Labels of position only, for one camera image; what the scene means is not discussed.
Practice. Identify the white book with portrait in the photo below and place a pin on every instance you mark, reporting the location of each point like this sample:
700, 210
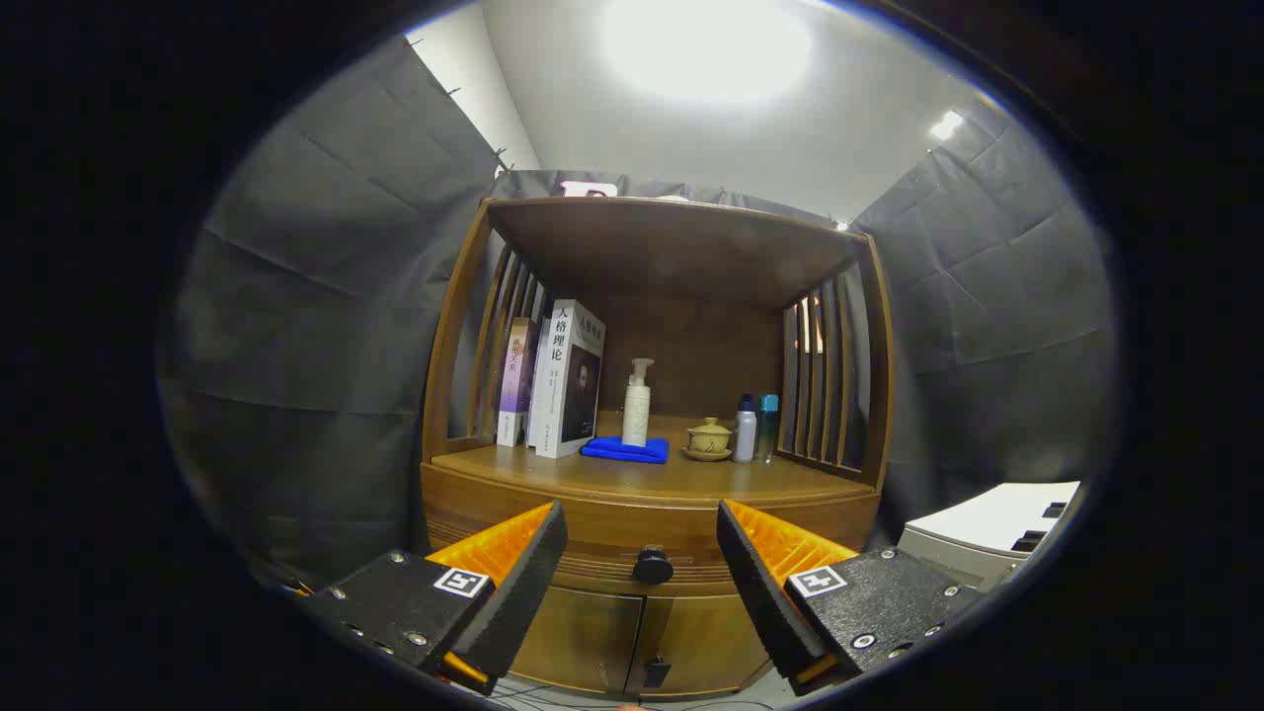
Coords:
568, 385

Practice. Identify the wooden countertop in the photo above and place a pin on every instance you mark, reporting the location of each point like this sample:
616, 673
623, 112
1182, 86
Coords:
691, 479

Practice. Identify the white bottle with blue cap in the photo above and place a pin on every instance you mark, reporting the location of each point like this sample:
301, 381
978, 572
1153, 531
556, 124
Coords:
745, 434

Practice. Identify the wooden cabinet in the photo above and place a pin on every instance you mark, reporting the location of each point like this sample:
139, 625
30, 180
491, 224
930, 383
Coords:
671, 257

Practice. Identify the small ceiling light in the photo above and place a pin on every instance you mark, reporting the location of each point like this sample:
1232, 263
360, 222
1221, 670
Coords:
946, 124

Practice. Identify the beige lidded teacup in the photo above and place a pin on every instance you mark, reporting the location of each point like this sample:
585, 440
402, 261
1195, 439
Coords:
708, 437

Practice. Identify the purple book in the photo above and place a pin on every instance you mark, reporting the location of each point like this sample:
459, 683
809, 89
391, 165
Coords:
517, 380

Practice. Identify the wooden cabinet door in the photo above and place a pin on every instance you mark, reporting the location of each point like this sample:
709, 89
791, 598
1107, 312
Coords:
711, 642
583, 637

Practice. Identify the blue folded cloth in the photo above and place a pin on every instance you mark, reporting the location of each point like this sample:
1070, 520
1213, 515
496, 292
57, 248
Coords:
622, 451

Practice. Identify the white pump bottle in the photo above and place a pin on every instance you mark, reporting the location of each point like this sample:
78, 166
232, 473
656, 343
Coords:
637, 415

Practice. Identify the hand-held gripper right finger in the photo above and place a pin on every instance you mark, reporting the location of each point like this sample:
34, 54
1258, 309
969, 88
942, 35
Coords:
760, 583

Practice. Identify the black backdrop cloth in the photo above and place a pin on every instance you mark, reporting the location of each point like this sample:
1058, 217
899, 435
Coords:
326, 296

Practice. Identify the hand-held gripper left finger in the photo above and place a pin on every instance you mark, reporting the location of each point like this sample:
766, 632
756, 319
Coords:
523, 583

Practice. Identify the teal bottle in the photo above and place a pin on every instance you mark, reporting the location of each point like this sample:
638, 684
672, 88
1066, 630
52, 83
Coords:
767, 425

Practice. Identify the white box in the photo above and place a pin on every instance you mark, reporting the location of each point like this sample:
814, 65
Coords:
987, 518

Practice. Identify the large ceiling light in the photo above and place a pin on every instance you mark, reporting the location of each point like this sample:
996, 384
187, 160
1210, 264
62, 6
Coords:
706, 44

